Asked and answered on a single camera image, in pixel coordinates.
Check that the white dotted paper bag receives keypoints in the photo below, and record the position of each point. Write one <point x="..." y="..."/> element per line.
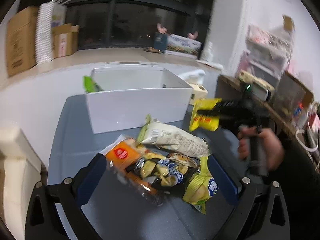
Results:
<point x="51" y="14"/>

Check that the brown wooden side table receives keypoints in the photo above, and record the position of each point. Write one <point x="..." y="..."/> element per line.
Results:
<point x="229" y="88"/>

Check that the yellow snack packet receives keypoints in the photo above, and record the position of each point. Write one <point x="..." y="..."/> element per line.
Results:
<point x="204" y="121"/>

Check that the white foam block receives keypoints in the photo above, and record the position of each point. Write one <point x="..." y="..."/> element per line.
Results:
<point x="20" y="171"/>

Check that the orange clear cracker packet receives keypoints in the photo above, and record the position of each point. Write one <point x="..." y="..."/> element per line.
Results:
<point x="121" y="154"/>

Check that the clear drawer organizer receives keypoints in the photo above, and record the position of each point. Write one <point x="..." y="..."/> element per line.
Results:
<point x="268" y="53"/>

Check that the white orange snack bag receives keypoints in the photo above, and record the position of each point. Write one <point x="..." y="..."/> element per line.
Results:
<point x="172" y="138"/>

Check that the cream tissue box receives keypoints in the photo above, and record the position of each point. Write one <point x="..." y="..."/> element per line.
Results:
<point x="195" y="79"/>

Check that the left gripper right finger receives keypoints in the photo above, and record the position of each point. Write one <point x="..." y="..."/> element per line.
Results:
<point x="259" y="210"/>

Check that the green seaweed snack packet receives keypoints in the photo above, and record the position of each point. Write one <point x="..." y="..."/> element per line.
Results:
<point x="90" y="86"/>

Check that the black yellow chip bag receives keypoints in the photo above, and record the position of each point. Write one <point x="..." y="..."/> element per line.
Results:
<point x="165" y="173"/>

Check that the small open cardboard box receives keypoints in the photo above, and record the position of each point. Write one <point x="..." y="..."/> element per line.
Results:
<point x="65" y="40"/>

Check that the yellow green chip bag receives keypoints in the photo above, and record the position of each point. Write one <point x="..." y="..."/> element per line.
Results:
<point x="201" y="187"/>

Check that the large tall cardboard box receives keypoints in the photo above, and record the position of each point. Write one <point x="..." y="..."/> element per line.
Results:
<point x="20" y="41"/>

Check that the printed landscape gift box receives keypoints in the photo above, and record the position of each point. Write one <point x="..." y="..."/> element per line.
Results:
<point x="177" y="45"/>

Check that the white storage box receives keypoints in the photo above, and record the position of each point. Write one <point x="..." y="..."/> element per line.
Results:
<point x="130" y="92"/>

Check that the person's right hand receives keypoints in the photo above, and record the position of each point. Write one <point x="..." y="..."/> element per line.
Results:
<point x="271" y="144"/>

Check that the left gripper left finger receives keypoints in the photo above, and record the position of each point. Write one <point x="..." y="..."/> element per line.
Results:
<point x="43" y="220"/>

